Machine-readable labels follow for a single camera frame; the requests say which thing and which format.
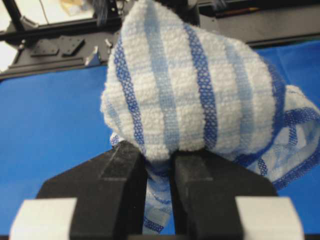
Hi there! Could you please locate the blue table cloth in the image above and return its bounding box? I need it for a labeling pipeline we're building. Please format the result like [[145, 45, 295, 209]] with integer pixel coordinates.
[[0, 41, 320, 235]]

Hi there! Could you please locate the white blue striped towel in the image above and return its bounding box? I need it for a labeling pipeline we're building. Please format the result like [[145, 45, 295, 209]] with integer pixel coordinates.
[[100, 0, 320, 234]]

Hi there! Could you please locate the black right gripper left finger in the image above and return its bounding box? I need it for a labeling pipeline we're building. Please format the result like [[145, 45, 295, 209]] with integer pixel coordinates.
[[36, 141, 147, 240]]

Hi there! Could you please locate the black metal table frame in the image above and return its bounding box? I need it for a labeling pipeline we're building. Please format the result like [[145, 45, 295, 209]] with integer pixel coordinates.
[[0, 0, 320, 80]]

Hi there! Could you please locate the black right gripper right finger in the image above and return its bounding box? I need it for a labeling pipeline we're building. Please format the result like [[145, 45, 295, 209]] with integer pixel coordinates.
[[169, 149, 278, 240]]

